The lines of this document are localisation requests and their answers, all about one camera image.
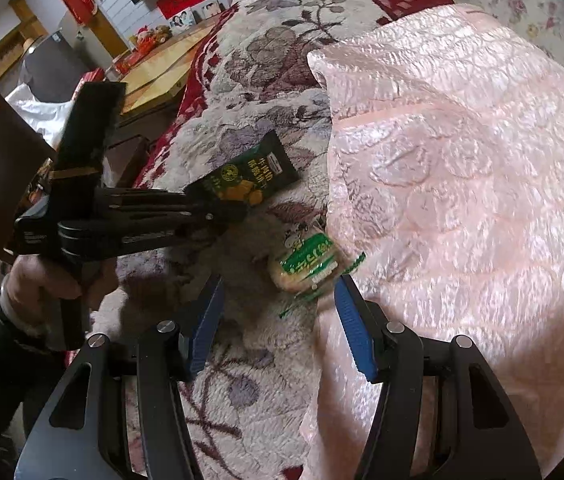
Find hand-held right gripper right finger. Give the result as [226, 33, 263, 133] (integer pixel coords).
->
[333, 274, 543, 480]

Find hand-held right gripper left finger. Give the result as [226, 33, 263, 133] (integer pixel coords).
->
[14, 274, 227, 480]

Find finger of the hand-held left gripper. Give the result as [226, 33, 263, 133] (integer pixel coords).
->
[58, 214, 230, 262]
[93, 187, 249, 224]

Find green-printed bun packet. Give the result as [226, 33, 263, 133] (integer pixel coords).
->
[268, 220, 367, 318]

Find dark green snack packet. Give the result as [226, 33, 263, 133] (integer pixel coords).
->
[182, 129, 300, 208]

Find person's left hand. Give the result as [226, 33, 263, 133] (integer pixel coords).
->
[1, 256, 120, 333]

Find white cloth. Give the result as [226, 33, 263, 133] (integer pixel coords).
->
[4, 82, 80, 148]

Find red box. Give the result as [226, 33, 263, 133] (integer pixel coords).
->
[112, 52, 140, 76]

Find wooden table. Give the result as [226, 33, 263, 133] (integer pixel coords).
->
[104, 25, 218, 126]

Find plush toys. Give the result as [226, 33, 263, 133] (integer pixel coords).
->
[132, 25, 173, 53]

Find floral plush blanket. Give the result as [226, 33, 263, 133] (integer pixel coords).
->
[67, 0, 458, 480]

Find pink quilt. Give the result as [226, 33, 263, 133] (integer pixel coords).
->
[302, 2, 564, 480]

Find floral bed sheet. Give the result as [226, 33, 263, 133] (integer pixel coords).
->
[457, 0, 564, 86]

